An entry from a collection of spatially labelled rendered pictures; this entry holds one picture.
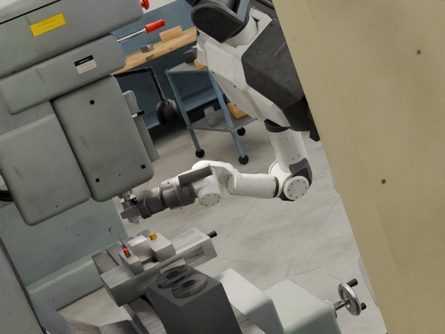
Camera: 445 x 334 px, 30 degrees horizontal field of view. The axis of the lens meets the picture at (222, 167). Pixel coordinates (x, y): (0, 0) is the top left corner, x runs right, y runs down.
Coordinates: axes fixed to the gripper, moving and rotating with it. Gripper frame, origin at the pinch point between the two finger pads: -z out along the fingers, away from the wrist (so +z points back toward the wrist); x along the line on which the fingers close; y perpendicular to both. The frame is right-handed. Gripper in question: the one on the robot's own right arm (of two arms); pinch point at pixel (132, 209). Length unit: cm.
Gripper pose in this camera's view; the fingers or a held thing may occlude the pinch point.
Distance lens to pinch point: 241.6
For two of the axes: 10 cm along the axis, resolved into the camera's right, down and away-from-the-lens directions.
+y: 3.6, 8.9, 2.8
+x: -0.2, 3.0, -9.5
